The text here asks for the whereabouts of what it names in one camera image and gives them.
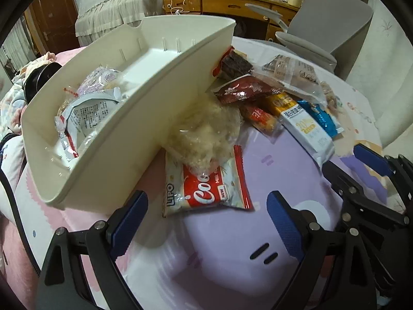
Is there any yellow white oats snack bag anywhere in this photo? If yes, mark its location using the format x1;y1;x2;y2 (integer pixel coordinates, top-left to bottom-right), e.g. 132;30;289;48
264;92;335;168

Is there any clear bag of mixed nuts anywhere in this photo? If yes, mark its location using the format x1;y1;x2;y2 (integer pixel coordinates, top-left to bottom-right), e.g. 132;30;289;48
251;55;338;112

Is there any white plastic storage bin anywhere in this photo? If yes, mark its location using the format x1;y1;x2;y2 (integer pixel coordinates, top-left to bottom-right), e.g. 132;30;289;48
22;15;235;214

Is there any red white Lipo cookie packet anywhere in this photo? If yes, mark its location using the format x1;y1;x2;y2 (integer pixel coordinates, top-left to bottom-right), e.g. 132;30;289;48
162;145;253;217

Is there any clear bag of puffed snack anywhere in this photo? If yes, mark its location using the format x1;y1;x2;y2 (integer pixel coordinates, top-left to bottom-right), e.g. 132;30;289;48
162;94;242;176

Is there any blue snack bar wrapper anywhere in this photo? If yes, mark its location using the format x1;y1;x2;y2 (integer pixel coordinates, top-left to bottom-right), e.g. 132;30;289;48
297;99;344;139

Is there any pink bed sheet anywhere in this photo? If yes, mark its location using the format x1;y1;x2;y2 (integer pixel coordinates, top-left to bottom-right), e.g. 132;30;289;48
0;46;88;310

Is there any cartoon printed play mat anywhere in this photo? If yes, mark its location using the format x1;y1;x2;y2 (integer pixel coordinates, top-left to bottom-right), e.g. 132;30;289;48
12;35;408;310

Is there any orange red small snack packet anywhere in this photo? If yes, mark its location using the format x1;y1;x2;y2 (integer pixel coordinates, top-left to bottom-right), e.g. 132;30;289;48
239;103;277;135

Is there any white printed snack bag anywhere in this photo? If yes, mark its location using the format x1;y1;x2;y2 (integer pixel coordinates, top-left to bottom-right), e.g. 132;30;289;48
55;87;123;162

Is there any grey office chair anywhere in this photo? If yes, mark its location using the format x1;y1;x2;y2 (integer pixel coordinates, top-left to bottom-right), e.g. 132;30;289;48
246;0;373;80

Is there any dark red snack packet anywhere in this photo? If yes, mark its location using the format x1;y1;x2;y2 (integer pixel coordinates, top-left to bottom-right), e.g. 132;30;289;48
213;74;283;105

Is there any purple patterned snack bag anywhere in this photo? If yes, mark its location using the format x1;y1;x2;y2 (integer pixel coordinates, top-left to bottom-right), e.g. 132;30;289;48
76;66;120;96

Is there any dark brown jerky packet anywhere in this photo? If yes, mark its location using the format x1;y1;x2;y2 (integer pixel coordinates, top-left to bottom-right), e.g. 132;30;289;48
212;46;253;81

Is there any black handbag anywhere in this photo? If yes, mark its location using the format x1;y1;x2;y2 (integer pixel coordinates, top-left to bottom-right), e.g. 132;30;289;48
23;62;62;104

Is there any wooden desk with drawers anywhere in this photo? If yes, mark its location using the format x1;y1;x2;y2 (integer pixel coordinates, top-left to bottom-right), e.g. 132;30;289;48
163;0;299;41

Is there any white lace covered furniture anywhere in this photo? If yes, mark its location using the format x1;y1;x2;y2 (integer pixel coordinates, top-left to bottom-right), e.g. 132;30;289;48
75;0;163;46

